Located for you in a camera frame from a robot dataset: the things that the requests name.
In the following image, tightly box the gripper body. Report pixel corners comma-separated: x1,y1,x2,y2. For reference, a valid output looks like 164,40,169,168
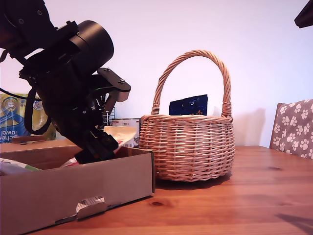
52,109,120,165

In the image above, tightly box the red white mini bunnies bag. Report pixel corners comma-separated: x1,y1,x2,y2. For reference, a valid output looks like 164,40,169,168
60,125,137,169

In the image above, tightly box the white Galaxy eggs bag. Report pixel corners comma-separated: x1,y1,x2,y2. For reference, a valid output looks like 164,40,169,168
0,158,44,177

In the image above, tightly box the blue Terry's mini eggs bag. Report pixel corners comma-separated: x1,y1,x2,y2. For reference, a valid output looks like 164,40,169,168
168,94,208,116

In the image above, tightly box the open cardboard box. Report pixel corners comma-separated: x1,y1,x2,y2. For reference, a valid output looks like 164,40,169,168
0,136,157,235

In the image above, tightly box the woven wicker basket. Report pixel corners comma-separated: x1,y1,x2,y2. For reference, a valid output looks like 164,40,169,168
138,49,235,182

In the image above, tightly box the white label tin can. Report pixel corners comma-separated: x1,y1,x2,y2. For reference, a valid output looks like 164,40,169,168
111,117,141,149

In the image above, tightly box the white printed paper sheet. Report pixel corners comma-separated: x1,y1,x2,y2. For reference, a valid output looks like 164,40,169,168
76,195,106,212

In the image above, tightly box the yellow blue kitchen towel pack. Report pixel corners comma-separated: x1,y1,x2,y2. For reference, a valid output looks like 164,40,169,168
0,93,58,144

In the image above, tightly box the wire utensil holder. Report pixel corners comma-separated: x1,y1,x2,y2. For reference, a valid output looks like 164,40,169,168
104,107,116,128

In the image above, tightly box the thick black cable loop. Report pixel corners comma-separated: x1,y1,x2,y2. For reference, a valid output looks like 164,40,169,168
24,87,54,136

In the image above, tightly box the long thin black cable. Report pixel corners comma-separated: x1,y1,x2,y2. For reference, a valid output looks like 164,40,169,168
0,87,30,100

